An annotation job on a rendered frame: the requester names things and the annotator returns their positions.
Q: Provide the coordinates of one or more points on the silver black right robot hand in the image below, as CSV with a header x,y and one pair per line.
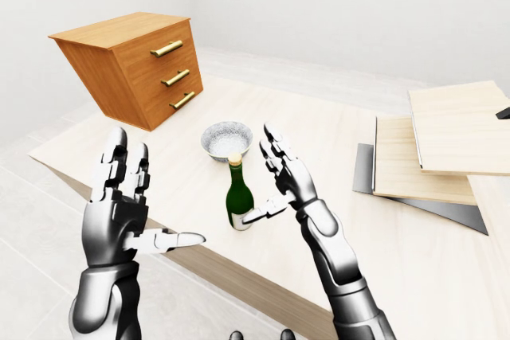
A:
x,y
296,180

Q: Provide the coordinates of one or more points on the wooden three-drawer cabinet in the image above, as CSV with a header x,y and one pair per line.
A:
x,y
91,65

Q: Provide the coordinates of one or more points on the large wooden cabinet drawer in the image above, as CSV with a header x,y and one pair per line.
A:
x,y
139,51

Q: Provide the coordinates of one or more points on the patterned white bowl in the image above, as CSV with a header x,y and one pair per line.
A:
x,y
223,141

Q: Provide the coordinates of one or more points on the small black block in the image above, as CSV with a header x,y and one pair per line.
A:
x,y
504,113

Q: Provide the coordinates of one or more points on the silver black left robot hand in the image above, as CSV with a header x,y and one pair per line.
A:
x,y
109,220

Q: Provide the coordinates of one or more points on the medium wooden cabinet drawer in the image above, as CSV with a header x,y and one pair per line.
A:
x,y
147,85

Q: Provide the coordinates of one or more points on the small wooden cabinet drawer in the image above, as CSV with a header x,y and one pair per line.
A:
x,y
159,111

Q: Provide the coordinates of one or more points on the small dark rounded shape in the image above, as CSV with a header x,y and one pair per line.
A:
x,y
287,334
236,336

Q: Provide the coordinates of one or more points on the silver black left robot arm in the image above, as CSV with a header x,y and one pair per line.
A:
x,y
95,300

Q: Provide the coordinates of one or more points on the green wine bottle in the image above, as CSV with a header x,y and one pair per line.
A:
x,y
239,196

